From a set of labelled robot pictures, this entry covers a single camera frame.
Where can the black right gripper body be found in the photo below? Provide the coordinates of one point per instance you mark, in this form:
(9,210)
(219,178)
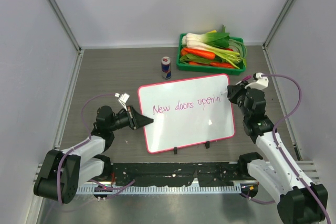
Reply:
(242,93)

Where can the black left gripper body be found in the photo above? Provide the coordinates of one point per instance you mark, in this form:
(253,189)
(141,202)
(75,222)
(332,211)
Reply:
(126,119)

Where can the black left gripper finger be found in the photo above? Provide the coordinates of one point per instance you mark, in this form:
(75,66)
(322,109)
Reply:
(143,121)
(137,111)

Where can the purple capped marker pen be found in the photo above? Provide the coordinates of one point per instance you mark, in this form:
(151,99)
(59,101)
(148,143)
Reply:
(244,79)

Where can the pink framed whiteboard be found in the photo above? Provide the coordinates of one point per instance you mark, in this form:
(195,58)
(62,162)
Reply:
(186,112)

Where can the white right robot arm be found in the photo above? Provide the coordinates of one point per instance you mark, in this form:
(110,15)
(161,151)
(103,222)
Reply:
(298,198)

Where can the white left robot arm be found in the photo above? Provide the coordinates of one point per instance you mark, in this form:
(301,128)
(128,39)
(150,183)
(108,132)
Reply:
(62,172)

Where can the green plastic tray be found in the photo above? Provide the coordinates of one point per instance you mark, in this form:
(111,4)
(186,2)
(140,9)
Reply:
(207,69)

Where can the green onion bunch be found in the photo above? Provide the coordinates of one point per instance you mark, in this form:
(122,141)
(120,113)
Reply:
(235,54)

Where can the orange carrot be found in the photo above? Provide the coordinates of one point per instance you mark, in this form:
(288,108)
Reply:
(201,53)

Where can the bok choy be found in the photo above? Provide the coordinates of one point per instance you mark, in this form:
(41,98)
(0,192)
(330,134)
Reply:
(219,39)

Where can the red bull can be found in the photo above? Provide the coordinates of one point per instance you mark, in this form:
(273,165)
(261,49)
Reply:
(166,67)

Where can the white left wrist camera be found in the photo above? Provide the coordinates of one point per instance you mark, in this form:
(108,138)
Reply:
(122,99)

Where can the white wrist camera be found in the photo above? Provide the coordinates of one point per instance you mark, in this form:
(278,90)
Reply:
(260,81)
(122,99)

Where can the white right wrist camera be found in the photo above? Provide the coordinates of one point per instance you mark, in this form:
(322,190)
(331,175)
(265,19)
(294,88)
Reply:
(260,81)

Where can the white slotted cable duct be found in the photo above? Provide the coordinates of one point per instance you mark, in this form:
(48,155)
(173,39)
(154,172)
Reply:
(89,189)

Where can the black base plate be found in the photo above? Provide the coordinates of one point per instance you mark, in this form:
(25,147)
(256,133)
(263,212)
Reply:
(208,174)

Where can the right aluminium frame post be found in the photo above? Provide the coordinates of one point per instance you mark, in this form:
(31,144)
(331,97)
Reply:
(279,20)

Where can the aluminium frame post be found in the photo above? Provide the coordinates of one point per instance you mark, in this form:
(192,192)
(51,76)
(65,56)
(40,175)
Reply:
(279,20)
(64,24)

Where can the left aluminium frame post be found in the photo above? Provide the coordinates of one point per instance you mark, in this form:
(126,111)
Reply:
(64,24)

